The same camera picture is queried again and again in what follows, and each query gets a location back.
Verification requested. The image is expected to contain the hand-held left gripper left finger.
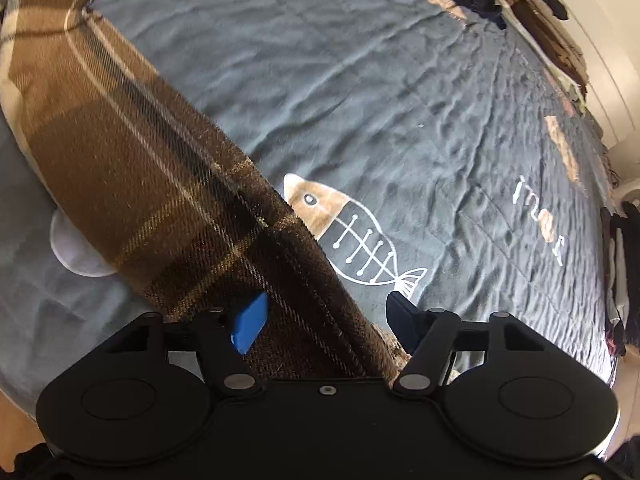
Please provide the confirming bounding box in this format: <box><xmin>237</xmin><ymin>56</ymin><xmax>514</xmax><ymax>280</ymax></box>
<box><xmin>104</xmin><ymin>291</ymin><xmax>272</xmax><ymax>401</ymax></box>

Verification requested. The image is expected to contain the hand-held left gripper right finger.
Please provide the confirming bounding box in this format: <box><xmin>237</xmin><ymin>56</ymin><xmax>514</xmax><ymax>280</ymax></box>
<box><xmin>386</xmin><ymin>290</ymin><xmax>547</xmax><ymax>399</ymax></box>

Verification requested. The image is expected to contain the brown plaid scarf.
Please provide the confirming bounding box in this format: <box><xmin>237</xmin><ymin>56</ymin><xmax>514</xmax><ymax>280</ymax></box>
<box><xmin>0</xmin><ymin>0</ymin><xmax>412</xmax><ymax>379</ymax></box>

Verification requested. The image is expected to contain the stack of folded black clothes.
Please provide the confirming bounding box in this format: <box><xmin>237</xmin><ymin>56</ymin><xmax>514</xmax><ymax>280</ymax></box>
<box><xmin>600</xmin><ymin>204</ymin><xmax>640</xmax><ymax>359</ymax></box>

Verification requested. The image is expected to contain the stack of folded brown clothes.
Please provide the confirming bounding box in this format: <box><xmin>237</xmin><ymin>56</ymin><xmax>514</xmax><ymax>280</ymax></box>
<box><xmin>494</xmin><ymin>0</ymin><xmax>592</xmax><ymax>102</ymax></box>

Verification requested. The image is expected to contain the blue-grey printed quilt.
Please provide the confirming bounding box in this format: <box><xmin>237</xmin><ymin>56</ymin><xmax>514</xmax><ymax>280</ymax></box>
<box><xmin>0</xmin><ymin>0</ymin><xmax>620</xmax><ymax>411</ymax></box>

